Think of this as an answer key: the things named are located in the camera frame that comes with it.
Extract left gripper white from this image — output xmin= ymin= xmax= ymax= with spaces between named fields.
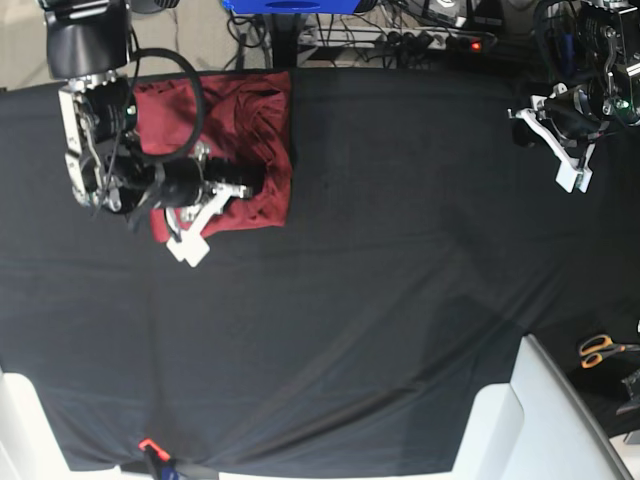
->
xmin=507 ymin=83 xmax=598 ymax=193

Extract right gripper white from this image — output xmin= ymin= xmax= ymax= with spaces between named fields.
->
xmin=164 ymin=141 xmax=266 ymax=268

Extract red long-sleeve T-shirt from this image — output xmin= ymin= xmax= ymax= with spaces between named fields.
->
xmin=135 ymin=71 xmax=293 ymax=238

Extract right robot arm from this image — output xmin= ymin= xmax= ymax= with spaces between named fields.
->
xmin=39 ymin=1 xmax=265 ymax=267

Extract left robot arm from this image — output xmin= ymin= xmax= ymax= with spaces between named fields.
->
xmin=508 ymin=1 xmax=639 ymax=193

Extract black table cloth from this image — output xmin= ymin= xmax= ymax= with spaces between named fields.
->
xmin=1 ymin=70 xmax=639 ymax=478

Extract blue plastic bin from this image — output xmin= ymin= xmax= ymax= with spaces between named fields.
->
xmin=221 ymin=0 xmax=359 ymax=15

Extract white power strip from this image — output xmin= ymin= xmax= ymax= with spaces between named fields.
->
xmin=298 ymin=24 xmax=498 ymax=53

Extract white foam block right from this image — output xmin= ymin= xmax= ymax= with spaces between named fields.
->
xmin=451 ymin=335 xmax=633 ymax=479

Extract white foam block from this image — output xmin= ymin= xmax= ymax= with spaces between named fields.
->
xmin=1 ymin=372 xmax=124 ymax=479
xmin=451 ymin=335 xmax=633 ymax=479

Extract orange clamp at bottom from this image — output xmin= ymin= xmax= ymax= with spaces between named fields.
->
xmin=138 ymin=438 xmax=172 ymax=463

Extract white foam block left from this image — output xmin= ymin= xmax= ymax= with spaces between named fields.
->
xmin=1 ymin=372 xmax=124 ymax=479

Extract blue clamp on frame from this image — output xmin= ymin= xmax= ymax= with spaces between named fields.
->
xmin=561 ymin=33 xmax=575 ymax=76

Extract yellow-handled scissors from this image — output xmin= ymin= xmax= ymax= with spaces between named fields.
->
xmin=578 ymin=334 xmax=639 ymax=369

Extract black metal bracket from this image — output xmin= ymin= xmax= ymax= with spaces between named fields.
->
xmin=616 ymin=370 xmax=640 ymax=415

